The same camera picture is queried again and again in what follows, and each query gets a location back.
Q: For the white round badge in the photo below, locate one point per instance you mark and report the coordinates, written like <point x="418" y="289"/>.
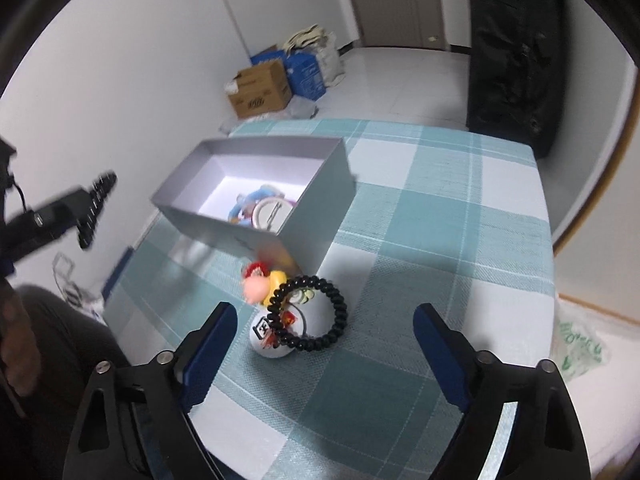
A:
<point x="265" y="345"/>

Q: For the silver-backed round badge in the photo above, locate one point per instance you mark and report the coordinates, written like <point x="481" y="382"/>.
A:
<point x="272" y="212"/>

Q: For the brown cardboard box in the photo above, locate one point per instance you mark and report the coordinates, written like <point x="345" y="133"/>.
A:
<point x="260" y="92"/>

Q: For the person's left hand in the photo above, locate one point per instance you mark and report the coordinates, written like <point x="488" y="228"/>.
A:
<point x="20" y="350"/>

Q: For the white cardboard box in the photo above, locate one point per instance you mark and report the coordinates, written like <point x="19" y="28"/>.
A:
<point x="320" y="215"/>

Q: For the small green-white round pin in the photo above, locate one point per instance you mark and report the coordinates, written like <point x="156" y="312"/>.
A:
<point x="302" y="296"/>

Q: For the clear plastic bag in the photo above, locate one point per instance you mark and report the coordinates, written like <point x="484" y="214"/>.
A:
<point x="75" y="285"/>
<point x="302" y="109"/>

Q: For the grey-brown door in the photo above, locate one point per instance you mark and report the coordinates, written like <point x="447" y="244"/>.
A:
<point x="390" y="0"/>

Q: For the pink and yellow toy charm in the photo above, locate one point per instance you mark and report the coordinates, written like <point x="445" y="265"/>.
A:
<point x="257" y="287"/>

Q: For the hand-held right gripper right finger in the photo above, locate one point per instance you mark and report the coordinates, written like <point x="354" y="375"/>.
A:
<point x="442" y="360"/>

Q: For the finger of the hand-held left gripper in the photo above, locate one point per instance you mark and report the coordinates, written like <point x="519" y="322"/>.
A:
<point x="50" y="217"/>

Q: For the small blue box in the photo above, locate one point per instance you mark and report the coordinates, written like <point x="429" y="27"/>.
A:
<point x="262" y="56"/>

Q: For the person's dark trouser leg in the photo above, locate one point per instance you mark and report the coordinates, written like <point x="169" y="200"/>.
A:
<point x="65" y="340"/>

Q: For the white fabric bag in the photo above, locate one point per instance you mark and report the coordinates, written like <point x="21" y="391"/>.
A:
<point x="330" y="60"/>

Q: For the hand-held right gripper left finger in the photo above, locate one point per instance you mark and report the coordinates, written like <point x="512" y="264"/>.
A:
<point x="207" y="360"/>

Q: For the green printed plastic bag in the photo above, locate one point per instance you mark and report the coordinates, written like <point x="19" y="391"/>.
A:
<point x="580" y="350"/>

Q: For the teal plaid tablecloth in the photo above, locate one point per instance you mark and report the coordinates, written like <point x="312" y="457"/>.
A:
<point x="425" y="220"/>

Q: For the black backpack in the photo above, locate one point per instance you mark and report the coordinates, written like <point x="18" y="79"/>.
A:
<point x="510" y="60"/>

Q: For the large blue box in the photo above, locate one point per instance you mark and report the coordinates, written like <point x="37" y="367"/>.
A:
<point x="305" y="77"/>

